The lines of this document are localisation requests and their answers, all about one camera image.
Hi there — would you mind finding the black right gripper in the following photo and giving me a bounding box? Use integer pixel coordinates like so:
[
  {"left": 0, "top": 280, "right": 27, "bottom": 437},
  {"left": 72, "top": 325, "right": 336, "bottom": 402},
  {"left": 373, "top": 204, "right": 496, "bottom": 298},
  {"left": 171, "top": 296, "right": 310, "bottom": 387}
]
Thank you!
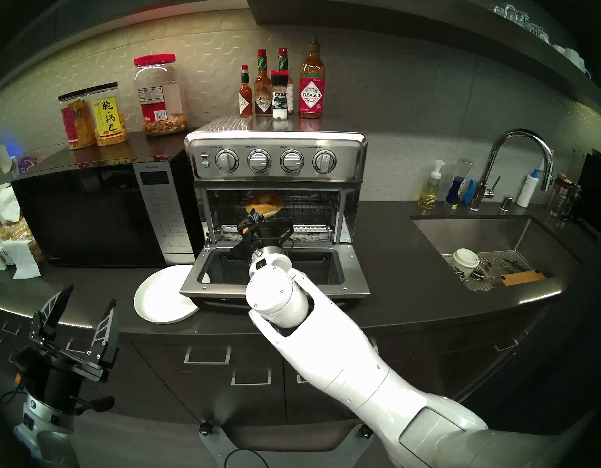
[{"left": 231, "top": 213, "right": 284, "bottom": 259}]

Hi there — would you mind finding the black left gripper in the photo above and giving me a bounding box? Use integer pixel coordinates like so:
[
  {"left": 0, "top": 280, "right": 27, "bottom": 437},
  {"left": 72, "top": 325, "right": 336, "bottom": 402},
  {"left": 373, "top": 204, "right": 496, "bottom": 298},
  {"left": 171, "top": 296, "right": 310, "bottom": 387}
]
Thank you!
[{"left": 25, "top": 285, "right": 120, "bottom": 405}]

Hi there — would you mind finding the golden brown bagel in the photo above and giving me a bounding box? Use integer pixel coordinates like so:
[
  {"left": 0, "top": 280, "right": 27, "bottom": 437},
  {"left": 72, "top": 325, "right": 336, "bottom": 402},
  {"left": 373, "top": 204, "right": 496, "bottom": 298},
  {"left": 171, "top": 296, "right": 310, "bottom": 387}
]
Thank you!
[{"left": 245, "top": 194, "right": 283, "bottom": 218}]

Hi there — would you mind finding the glass toaster oven door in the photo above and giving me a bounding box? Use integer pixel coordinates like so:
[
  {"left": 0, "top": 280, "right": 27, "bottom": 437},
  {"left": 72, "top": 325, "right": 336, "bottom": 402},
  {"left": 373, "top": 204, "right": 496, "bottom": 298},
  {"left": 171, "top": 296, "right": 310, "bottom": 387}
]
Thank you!
[{"left": 180, "top": 242, "right": 371, "bottom": 312}]

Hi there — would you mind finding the metal oven rack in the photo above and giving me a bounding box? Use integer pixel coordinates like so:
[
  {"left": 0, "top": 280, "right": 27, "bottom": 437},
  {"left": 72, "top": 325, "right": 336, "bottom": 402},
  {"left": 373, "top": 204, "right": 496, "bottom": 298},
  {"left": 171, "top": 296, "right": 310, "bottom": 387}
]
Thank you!
[{"left": 219, "top": 224, "right": 333, "bottom": 234}]

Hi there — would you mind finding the silver oven knob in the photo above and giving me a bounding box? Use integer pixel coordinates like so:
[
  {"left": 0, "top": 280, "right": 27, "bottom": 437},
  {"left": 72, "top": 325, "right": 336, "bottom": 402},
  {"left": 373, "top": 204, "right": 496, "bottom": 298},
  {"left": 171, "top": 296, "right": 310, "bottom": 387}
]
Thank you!
[
  {"left": 280, "top": 149, "right": 304, "bottom": 174},
  {"left": 247, "top": 149, "right": 272, "bottom": 173},
  {"left": 215, "top": 149, "right": 239, "bottom": 174},
  {"left": 313, "top": 150, "right": 337, "bottom": 174}
]

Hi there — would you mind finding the foil lined oven tray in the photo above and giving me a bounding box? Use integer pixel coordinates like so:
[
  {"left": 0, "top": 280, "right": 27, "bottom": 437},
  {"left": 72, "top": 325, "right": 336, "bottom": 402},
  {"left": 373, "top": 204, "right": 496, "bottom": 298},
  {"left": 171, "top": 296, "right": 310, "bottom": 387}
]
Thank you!
[{"left": 222, "top": 231, "right": 330, "bottom": 243}]

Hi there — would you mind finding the stainless steel toaster oven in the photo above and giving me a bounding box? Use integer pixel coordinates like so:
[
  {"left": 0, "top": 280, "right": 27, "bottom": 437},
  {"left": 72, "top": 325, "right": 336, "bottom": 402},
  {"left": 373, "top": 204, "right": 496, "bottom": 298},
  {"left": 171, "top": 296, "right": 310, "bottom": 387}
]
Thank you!
[{"left": 184, "top": 115, "right": 368, "bottom": 248}]

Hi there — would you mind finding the black microwave oven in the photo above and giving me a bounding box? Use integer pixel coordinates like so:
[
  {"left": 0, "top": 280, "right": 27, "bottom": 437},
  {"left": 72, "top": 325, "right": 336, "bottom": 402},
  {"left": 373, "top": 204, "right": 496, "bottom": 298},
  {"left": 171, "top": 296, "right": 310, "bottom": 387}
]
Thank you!
[{"left": 11, "top": 145, "right": 207, "bottom": 269}]

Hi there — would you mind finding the white round plate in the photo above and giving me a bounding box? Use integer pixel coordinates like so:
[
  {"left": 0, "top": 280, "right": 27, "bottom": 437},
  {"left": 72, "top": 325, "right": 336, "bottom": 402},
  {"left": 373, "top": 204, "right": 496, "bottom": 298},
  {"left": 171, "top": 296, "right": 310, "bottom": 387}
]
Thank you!
[{"left": 134, "top": 265, "right": 200, "bottom": 325}]

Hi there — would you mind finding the large white folded napkin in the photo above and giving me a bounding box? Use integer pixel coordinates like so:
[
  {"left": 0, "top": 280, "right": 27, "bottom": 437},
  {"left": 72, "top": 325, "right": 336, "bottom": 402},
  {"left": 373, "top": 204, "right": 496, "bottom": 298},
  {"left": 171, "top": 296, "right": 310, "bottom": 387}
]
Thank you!
[{"left": 2, "top": 238, "right": 42, "bottom": 280}]

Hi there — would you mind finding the small red Tabasco bottle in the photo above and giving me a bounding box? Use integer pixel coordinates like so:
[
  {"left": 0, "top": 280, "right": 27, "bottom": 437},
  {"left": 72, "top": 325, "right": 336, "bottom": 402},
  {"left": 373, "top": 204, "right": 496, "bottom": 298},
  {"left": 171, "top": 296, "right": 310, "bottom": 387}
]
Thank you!
[{"left": 239, "top": 65, "right": 254, "bottom": 118}]

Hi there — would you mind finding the bagged bread loaf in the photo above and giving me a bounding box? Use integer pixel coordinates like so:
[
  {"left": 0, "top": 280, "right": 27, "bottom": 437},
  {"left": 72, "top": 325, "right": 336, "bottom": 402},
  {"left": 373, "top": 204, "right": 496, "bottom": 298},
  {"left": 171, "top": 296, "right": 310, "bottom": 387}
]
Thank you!
[{"left": 0, "top": 217, "right": 44, "bottom": 267}]

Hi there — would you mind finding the black cap salt grinder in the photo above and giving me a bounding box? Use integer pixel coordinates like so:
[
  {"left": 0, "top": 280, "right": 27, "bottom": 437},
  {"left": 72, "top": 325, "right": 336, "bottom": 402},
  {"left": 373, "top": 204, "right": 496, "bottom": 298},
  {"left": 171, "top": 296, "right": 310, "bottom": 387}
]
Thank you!
[{"left": 271, "top": 71, "right": 289, "bottom": 122}]

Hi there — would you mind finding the orange sauce Tabasco bottle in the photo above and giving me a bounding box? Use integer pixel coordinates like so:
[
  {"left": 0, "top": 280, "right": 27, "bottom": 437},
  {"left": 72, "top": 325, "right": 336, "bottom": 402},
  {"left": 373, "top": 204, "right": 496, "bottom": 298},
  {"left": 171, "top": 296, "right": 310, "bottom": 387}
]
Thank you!
[{"left": 255, "top": 49, "right": 273, "bottom": 117}]

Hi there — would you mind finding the large Tabasco sauce bottle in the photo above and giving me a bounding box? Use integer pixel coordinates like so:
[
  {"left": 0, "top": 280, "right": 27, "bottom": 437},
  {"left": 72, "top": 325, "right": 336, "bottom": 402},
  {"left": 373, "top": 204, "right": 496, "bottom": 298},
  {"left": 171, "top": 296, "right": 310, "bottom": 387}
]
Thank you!
[{"left": 300, "top": 35, "right": 327, "bottom": 120}]

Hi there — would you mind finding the dark base cabinet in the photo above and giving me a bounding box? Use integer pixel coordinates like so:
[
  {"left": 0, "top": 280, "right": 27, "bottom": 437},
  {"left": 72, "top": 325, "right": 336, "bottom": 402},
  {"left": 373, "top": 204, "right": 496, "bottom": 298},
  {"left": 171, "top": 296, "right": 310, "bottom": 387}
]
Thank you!
[{"left": 0, "top": 301, "right": 506, "bottom": 426}]

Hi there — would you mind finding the crumpled white paper towel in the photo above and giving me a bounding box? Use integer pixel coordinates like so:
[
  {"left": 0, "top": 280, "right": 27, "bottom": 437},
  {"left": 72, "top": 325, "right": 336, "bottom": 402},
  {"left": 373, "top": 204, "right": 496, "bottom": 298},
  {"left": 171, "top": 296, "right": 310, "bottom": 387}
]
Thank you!
[{"left": 0, "top": 187, "right": 21, "bottom": 225}]

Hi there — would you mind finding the red lid clear jar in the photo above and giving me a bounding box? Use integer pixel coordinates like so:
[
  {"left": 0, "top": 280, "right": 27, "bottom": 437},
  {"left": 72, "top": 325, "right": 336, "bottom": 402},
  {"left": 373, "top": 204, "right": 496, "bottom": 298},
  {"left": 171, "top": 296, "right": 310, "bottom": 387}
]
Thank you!
[{"left": 133, "top": 54, "right": 188, "bottom": 137}]

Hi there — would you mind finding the yellow soap pump bottle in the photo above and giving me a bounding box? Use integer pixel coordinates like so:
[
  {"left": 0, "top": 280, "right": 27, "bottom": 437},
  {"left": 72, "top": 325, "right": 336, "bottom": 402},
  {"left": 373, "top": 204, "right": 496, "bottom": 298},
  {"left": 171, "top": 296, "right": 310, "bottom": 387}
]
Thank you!
[{"left": 418, "top": 160, "right": 446, "bottom": 210}]

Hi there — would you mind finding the yellow label snack jar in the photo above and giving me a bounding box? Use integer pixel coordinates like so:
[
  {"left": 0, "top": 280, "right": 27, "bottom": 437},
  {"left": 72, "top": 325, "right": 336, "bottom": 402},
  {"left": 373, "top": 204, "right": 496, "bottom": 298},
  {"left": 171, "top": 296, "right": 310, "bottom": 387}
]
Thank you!
[{"left": 87, "top": 83, "right": 129, "bottom": 147}]

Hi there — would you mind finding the blue dish soap bottle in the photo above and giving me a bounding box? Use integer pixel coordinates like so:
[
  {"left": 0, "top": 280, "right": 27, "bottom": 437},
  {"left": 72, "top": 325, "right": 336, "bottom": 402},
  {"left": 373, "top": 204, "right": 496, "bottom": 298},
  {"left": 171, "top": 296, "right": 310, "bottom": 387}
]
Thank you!
[{"left": 445, "top": 158, "right": 474, "bottom": 211}]

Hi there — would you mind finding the red label snack jar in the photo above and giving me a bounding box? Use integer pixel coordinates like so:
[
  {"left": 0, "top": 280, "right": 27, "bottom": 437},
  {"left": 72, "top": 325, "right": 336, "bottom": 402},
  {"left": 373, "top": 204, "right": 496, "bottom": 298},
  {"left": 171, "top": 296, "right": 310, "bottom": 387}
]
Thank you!
[{"left": 58, "top": 93, "right": 97, "bottom": 151}]

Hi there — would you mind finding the white paper cup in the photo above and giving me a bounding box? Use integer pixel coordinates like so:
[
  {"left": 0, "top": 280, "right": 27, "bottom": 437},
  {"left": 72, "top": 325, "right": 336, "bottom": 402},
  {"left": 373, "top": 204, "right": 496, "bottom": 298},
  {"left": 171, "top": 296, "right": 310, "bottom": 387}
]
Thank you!
[{"left": 452, "top": 248, "right": 480, "bottom": 281}]

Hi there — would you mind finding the stainless steel sink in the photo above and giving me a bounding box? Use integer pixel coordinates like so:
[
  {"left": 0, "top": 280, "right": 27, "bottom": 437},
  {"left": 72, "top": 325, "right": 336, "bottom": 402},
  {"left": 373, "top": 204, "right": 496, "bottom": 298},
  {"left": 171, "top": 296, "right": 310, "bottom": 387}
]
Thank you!
[{"left": 412, "top": 214, "right": 585, "bottom": 299}]

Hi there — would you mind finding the chrome gooseneck faucet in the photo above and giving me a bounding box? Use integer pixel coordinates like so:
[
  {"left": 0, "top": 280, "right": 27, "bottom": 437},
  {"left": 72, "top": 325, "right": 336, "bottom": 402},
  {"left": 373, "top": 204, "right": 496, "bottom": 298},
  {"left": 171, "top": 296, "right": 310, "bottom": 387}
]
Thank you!
[{"left": 467, "top": 129, "right": 555, "bottom": 212}]

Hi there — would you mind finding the wooden cutting board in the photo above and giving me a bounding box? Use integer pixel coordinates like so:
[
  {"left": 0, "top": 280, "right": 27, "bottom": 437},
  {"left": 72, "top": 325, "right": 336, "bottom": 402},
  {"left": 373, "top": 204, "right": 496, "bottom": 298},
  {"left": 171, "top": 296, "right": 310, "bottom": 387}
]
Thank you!
[{"left": 499, "top": 270, "right": 547, "bottom": 286}]

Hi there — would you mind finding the white blue-top pump bottle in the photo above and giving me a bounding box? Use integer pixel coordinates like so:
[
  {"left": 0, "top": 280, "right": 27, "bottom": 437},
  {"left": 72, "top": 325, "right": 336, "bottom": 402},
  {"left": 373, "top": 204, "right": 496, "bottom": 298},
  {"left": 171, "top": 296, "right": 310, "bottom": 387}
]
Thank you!
[{"left": 516, "top": 169, "right": 540, "bottom": 209}]

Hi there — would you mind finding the copper french press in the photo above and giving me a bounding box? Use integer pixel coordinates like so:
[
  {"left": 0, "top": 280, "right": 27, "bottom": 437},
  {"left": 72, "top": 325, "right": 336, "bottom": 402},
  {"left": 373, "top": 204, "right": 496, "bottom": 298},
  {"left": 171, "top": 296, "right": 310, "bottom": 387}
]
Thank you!
[{"left": 548, "top": 174, "right": 582, "bottom": 221}]

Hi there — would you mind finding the black countertop appliance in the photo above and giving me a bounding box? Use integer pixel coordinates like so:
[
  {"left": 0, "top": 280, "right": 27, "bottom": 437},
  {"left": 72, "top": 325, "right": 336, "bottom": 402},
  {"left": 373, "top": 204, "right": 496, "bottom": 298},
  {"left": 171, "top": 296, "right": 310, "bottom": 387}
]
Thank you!
[{"left": 573, "top": 149, "right": 601, "bottom": 239}]

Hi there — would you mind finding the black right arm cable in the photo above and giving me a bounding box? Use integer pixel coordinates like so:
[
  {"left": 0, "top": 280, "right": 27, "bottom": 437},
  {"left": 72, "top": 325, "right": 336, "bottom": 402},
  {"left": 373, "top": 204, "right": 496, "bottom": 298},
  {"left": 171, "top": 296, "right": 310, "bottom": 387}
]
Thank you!
[{"left": 274, "top": 219, "right": 296, "bottom": 252}]

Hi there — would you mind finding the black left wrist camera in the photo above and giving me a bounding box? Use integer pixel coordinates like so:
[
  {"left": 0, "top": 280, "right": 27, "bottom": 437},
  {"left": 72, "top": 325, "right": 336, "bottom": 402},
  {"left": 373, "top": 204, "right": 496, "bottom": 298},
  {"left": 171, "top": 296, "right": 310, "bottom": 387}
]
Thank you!
[{"left": 12, "top": 348, "right": 40, "bottom": 392}]

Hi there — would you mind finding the silver drawer handle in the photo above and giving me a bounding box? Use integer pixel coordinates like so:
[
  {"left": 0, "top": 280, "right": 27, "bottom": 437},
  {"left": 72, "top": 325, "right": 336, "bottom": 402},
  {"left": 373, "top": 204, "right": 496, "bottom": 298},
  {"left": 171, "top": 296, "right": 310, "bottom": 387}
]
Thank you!
[
  {"left": 231, "top": 369, "right": 272, "bottom": 386},
  {"left": 184, "top": 345, "right": 231, "bottom": 365}
]

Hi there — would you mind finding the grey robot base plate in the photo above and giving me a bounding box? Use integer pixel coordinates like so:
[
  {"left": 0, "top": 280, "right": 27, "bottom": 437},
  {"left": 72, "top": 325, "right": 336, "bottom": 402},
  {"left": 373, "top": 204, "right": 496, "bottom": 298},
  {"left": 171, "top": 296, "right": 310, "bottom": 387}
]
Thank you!
[{"left": 198, "top": 419, "right": 375, "bottom": 468}]

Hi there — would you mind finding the black base cable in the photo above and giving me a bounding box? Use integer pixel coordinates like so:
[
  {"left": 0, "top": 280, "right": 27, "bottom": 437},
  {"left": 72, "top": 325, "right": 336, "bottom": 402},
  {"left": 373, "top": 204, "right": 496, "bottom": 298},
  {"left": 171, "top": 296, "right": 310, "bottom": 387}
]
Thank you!
[{"left": 225, "top": 448, "right": 272, "bottom": 468}]

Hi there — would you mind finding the dark open wall shelf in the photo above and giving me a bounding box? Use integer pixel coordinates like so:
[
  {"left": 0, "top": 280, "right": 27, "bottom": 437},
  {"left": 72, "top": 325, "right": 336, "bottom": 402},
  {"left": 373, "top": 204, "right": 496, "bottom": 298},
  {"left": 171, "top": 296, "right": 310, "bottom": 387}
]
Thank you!
[{"left": 249, "top": 0, "right": 601, "bottom": 117}]

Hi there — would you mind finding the wire sink grid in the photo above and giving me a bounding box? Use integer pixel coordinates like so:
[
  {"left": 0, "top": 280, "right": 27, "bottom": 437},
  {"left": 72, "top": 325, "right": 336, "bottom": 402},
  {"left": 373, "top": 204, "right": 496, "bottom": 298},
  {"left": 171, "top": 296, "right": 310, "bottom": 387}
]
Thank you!
[{"left": 442, "top": 250, "right": 536, "bottom": 292}]

